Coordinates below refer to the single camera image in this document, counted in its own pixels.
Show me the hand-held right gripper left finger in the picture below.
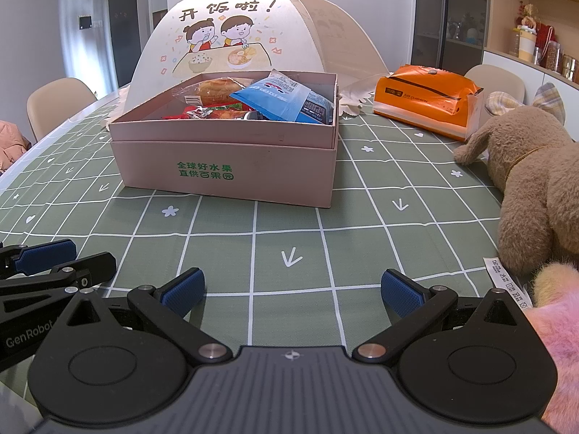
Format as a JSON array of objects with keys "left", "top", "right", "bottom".
[{"left": 62, "top": 268, "right": 233, "bottom": 365}]

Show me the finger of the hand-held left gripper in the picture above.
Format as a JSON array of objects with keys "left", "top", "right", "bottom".
[
  {"left": 0, "top": 253, "right": 117, "bottom": 322},
  {"left": 0, "top": 239, "right": 77, "bottom": 281}
]

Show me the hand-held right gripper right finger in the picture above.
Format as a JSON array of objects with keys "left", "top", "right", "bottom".
[{"left": 351, "top": 269, "right": 528, "bottom": 365}]

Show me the pink cardboard box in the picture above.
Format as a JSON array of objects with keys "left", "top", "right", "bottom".
[{"left": 109, "top": 71, "right": 339, "bottom": 209}]

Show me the round bread packet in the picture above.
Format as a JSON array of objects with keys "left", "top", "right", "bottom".
[{"left": 172, "top": 77, "right": 252, "bottom": 107}]

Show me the dark blue snack packet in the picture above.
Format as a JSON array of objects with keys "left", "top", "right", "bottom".
[{"left": 299, "top": 90, "right": 336, "bottom": 125}]

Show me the white care label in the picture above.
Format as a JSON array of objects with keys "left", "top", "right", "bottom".
[{"left": 482, "top": 256, "right": 533, "bottom": 312}]

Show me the pink garment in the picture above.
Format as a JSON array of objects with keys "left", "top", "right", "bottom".
[{"left": 0, "top": 120, "right": 30, "bottom": 174}]

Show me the beige chair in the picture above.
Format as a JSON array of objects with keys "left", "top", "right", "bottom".
[
  {"left": 26, "top": 78, "right": 98, "bottom": 144},
  {"left": 464, "top": 64, "right": 527, "bottom": 106}
]

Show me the pink plush toy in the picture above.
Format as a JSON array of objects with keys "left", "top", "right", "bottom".
[{"left": 528, "top": 262, "right": 579, "bottom": 434}]

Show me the brown plush toy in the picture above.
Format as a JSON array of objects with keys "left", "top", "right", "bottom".
[{"left": 453, "top": 82, "right": 579, "bottom": 277}]

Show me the orange tissue pack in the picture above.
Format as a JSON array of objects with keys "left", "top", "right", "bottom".
[{"left": 373, "top": 64, "right": 486, "bottom": 142}]

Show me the dark door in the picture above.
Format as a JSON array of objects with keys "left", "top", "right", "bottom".
[{"left": 107, "top": 0, "right": 151, "bottom": 90}]

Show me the white printed food cover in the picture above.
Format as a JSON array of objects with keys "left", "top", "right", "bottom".
[{"left": 106, "top": 0, "right": 392, "bottom": 119}]

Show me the yellow jar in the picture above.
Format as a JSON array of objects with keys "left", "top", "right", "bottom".
[{"left": 516, "top": 26, "right": 537, "bottom": 62}]

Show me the glass door cabinet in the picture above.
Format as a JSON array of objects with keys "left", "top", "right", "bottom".
[{"left": 413, "top": 0, "right": 492, "bottom": 78}]

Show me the doll figurine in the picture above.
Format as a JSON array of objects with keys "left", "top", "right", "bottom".
[{"left": 517, "top": 4, "right": 540, "bottom": 28}]

